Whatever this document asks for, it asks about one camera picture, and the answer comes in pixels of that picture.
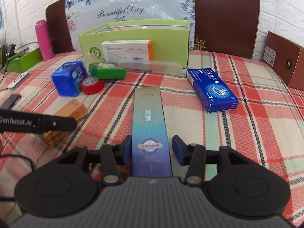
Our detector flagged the gold orange cosmetic box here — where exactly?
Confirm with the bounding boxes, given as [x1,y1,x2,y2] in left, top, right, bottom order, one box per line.
[42,99,87,148]

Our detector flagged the long blue gradient box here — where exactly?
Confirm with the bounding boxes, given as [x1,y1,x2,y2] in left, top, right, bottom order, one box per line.
[131,86,172,178]

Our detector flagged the black small device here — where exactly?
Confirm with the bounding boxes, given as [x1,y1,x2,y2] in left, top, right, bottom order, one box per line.
[1,94,21,110]

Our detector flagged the white remote control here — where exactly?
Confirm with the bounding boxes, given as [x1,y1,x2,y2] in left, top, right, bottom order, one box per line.
[8,71,29,89]

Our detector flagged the blue plastic container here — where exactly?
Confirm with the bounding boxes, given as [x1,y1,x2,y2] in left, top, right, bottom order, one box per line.
[51,61,88,97]

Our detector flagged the red tape roll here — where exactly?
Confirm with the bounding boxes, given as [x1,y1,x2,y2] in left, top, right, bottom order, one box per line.
[80,76,104,95]

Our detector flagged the green tray box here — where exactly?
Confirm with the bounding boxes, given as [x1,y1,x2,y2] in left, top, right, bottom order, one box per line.
[7,48,42,73]

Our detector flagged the plaid bed sheet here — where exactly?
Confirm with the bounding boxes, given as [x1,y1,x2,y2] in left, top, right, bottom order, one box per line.
[1,51,303,225]

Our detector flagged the blue medicine box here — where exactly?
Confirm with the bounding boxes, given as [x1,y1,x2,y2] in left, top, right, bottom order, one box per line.
[186,68,239,113]

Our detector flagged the black charger adapter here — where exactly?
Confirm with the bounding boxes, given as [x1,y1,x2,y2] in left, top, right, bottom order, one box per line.
[5,44,16,58]

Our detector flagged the pink thermos bottle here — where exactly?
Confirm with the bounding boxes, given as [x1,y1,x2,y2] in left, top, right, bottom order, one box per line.
[35,20,55,61]

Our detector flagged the green small box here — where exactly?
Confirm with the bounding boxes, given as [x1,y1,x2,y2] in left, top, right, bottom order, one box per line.
[89,63,126,80]

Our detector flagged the crumpled clear plastic bag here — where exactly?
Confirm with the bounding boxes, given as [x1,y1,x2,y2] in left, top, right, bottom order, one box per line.
[82,54,105,67]

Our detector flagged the clear plastic case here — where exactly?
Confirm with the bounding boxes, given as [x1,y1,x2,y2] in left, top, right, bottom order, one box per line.
[117,60,183,75]

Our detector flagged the white orange medicine box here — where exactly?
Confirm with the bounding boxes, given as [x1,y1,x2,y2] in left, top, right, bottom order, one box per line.
[101,40,154,63]

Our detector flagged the green storage box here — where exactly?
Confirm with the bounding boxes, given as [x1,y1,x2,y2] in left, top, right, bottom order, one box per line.
[78,18,191,68]

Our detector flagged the floral packaged pillow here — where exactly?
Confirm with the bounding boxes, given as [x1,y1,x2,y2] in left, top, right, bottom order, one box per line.
[64,0,195,51]

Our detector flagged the brown cardboard box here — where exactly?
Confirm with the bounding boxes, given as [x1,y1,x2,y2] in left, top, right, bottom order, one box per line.
[263,31,304,91]

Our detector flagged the dark brown headboard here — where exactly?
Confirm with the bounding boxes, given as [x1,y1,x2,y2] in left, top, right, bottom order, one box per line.
[46,0,260,65]

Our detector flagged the black cable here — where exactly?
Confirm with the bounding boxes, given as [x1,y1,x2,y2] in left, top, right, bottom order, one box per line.
[0,154,36,201]

